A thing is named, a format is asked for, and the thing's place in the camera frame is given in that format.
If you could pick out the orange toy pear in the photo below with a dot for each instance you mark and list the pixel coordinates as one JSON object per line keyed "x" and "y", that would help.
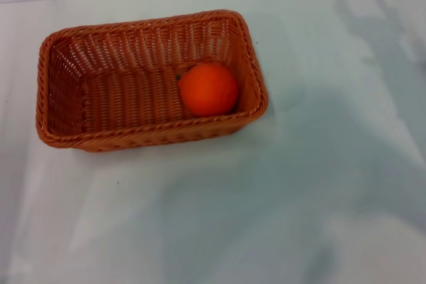
{"x": 209, "y": 91}

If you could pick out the orange woven plastic basket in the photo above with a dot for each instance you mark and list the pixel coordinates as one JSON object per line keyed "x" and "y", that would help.
{"x": 126, "y": 104}

